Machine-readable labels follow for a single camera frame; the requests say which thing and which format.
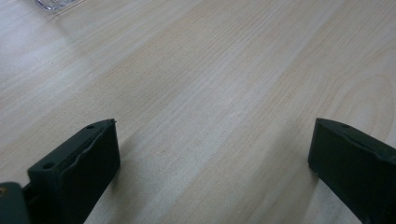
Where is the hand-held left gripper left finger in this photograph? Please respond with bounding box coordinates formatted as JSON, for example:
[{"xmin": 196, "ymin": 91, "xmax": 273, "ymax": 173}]
[{"xmin": 27, "ymin": 118, "xmax": 121, "ymax": 224}]

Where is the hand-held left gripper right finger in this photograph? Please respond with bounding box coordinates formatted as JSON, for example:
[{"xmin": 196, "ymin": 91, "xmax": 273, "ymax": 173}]
[{"xmin": 307, "ymin": 117, "xmax": 396, "ymax": 224}]

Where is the clear acrylic compartment organizer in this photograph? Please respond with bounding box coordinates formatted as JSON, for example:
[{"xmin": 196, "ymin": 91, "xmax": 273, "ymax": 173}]
[{"xmin": 33, "ymin": 0, "xmax": 79, "ymax": 12}]

